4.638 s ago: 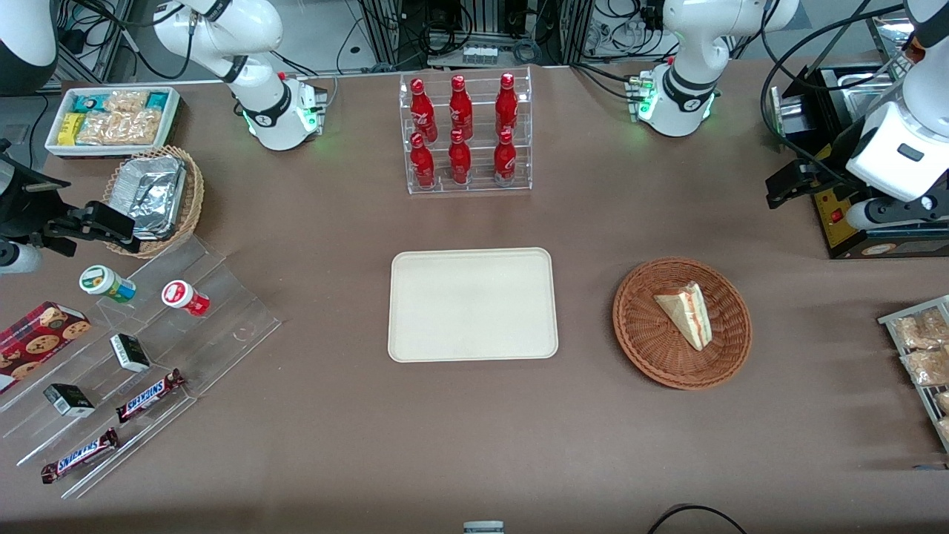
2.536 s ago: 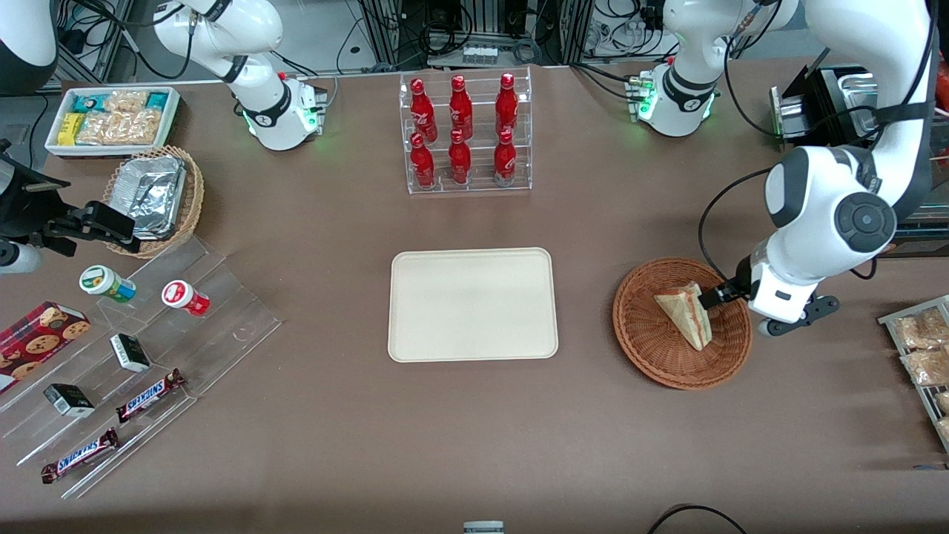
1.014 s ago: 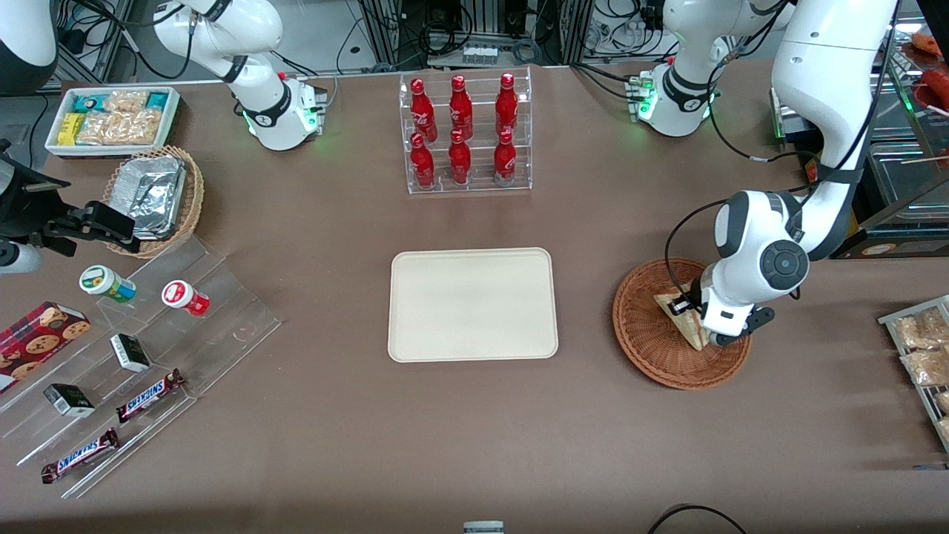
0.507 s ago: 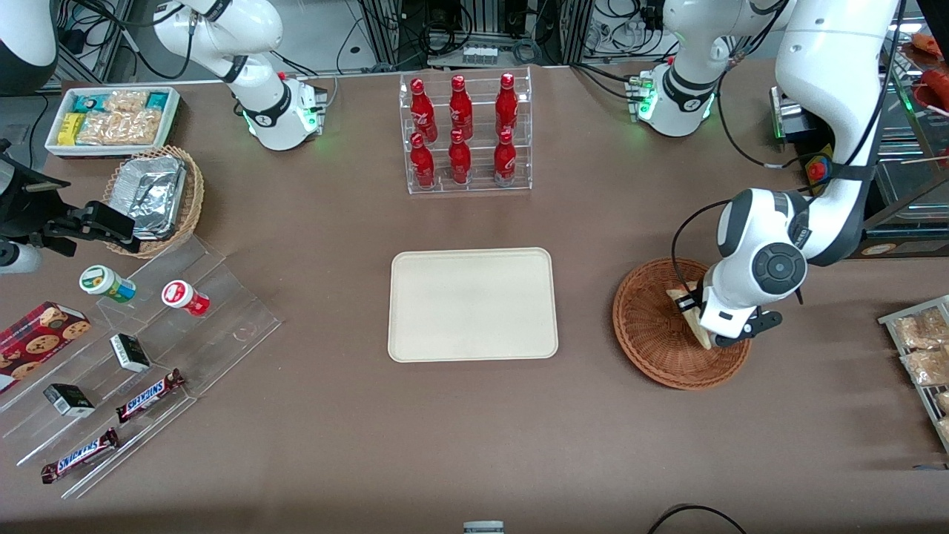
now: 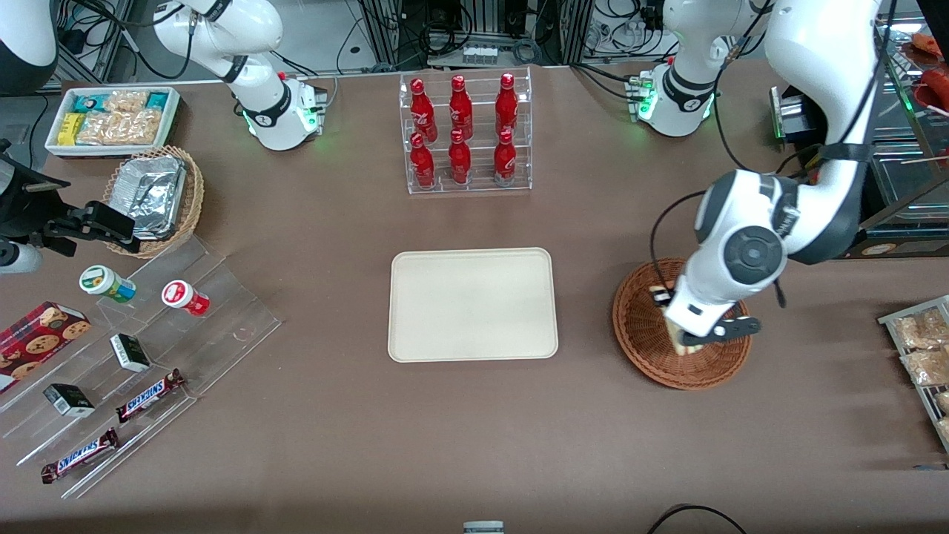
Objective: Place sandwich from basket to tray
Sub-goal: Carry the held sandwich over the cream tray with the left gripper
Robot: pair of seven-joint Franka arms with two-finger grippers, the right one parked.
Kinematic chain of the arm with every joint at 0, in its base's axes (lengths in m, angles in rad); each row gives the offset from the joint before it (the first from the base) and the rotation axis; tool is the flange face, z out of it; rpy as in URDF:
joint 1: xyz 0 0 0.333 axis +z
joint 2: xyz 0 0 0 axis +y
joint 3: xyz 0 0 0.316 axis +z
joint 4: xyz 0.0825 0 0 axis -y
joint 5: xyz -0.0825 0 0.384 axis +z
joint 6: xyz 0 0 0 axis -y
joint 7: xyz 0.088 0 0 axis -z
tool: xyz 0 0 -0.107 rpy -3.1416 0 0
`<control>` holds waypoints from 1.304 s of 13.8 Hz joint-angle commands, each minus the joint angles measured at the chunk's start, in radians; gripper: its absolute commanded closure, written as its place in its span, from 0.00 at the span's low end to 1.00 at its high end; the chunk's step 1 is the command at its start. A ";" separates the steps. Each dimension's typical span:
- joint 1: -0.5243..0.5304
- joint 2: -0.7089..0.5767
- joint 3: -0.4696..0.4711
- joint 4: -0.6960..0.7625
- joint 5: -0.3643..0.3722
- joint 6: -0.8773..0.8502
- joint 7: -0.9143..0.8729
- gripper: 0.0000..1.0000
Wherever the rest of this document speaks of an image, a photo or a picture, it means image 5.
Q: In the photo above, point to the teal snack pack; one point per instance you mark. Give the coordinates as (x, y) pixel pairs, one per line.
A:
(85, 102)
(157, 100)

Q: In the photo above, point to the sandwich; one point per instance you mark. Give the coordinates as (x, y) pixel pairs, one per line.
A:
(686, 344)

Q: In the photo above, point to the clear bag of pastries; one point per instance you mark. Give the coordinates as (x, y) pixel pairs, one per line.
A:
(923, 330)
(943, 402)
(930, 367)

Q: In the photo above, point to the clear acrylic stepped stand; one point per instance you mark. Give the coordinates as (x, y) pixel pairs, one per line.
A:
(148, 430)
(237, 326)

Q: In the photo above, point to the clear acrylic bottle rack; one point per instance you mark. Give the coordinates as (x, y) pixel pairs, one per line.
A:
(478, 189)

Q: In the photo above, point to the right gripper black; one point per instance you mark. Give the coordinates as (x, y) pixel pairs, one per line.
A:
(22, 208)

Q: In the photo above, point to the white power strip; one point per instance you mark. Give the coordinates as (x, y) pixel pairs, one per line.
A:
(480, 54)

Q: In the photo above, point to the light wicker basket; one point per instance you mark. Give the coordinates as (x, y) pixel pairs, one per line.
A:
(194, 200)

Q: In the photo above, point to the Snickers chocolate bar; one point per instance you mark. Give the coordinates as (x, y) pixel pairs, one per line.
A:
(148, 397)
(80, 455)

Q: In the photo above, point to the small clear cracker bag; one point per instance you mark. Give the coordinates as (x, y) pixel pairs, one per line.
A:
(126, 101)

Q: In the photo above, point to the dark green small box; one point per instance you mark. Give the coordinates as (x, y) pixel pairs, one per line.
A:
(68, 400)
(130, 352)

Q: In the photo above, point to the red chocolate chip cookie box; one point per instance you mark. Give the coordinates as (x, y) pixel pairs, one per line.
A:
(37, 341)

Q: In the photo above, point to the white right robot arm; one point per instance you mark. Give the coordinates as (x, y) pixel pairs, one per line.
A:
(259, 89)

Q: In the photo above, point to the red lid yogurt cup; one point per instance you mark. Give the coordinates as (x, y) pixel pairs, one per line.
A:
(178, 294)

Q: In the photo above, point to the grey metal clamp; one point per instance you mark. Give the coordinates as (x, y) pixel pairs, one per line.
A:
(483, 528)

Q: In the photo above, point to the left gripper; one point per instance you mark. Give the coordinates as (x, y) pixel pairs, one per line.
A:
(662, 298)

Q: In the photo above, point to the yellow snack pack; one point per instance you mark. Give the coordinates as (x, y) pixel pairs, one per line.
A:
(70, 130)

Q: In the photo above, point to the white plastic snack bin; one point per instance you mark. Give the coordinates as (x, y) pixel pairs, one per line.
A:
(96, 151)

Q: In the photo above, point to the glass display case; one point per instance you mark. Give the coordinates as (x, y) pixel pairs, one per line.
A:
(912, 208)

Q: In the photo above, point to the large clear cracker bag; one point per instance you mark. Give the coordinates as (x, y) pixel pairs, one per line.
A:
(118, 127)

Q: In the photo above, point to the green lid sunflower cup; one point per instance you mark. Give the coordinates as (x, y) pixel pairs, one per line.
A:
(100, 280)

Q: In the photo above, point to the red cola bottle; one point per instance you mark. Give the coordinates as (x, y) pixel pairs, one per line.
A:
(505, 159)
(461, 111)
(506, 107)
(422, 167)
(422, 111)
(460, 163)

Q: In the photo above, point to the cream rectangular tray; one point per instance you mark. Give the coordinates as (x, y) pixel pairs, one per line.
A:
(474, 304)

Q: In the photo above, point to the brown wicker basket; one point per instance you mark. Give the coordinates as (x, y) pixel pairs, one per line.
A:
(645, 348)

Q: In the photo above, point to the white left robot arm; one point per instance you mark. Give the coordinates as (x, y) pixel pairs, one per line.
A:
(815, 74)

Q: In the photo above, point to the white cylindrical object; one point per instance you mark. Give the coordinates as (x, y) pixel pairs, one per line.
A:
(18, 258)

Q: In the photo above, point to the silver foil packets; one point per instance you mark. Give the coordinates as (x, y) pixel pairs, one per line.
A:
(148, 193)

